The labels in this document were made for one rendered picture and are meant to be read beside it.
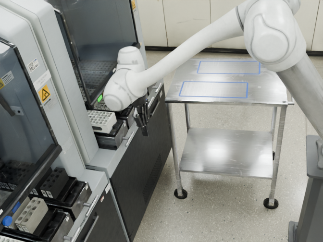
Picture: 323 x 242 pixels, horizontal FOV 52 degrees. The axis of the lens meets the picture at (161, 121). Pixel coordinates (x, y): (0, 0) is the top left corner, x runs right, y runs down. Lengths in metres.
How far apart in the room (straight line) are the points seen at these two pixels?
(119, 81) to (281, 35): 0.56
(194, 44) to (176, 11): 2.57
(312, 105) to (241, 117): 1.81
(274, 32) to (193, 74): 1.03
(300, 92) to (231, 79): 0.80
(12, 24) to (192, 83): 1.00
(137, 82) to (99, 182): 0.52
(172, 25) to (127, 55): 2.56
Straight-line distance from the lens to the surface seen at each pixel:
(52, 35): 1.27
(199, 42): 1.18
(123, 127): 1.62
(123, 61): 1.29
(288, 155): 2.58
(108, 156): 1.57
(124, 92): 1.16
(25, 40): 1.17
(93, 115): 1.63
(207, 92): 1.73
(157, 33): 3.91
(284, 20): 0.95
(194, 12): 3.70
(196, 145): 2.21
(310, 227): 1.85
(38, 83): 1.21
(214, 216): 2.18
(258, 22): 0.95
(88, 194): 1.41
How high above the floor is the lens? 1.78
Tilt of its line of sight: 38 degrees down
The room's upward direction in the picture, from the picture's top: 9 degrees counter-clockwise
